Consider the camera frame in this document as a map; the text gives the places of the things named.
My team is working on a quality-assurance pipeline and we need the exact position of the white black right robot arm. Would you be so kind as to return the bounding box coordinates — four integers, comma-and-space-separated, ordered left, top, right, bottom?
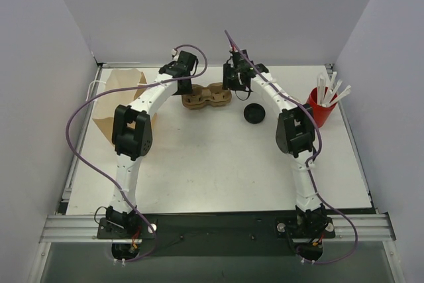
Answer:
223, 48, 329, 229

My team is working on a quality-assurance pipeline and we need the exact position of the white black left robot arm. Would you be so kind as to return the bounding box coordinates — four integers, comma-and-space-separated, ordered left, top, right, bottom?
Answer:
105, 51, 198, 238

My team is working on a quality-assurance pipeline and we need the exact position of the brown paper takeout bag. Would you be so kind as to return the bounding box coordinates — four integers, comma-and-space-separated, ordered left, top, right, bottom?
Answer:
91, 68, 146, 145

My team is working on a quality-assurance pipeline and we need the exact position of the brown pulp cup carrier stack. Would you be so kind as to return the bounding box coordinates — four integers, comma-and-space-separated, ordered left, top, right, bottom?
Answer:
182, 82, 232, 110

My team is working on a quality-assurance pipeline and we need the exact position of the black plastic lid stack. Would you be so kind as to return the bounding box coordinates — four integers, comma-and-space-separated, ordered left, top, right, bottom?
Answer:
243, 103, 266, 125

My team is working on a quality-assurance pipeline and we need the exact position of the red ribbed straw cup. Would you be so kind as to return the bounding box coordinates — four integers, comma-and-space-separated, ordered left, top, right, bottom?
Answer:
307, 87, 336, 128

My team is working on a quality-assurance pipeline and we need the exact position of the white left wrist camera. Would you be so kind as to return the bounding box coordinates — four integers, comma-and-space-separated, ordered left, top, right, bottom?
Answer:
171, 48, 179, 60

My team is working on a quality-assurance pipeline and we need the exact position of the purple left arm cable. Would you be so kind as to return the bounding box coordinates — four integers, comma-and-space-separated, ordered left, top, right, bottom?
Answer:
66, 43, 209, 261

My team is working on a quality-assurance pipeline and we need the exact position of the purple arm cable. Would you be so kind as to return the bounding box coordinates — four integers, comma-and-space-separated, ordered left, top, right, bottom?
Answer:
224, 29, 360, 266
66, 43, 209, 261

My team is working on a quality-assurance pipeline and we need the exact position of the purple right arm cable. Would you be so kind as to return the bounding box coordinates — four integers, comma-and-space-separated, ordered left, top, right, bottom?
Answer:
224, 29, 360, 266

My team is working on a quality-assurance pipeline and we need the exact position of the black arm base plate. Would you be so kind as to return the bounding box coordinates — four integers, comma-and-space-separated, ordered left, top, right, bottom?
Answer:
94, 207, 335, 262

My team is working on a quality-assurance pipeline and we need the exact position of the aluminium front rail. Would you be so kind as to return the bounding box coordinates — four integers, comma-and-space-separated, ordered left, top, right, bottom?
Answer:
40, 211, 396, 243

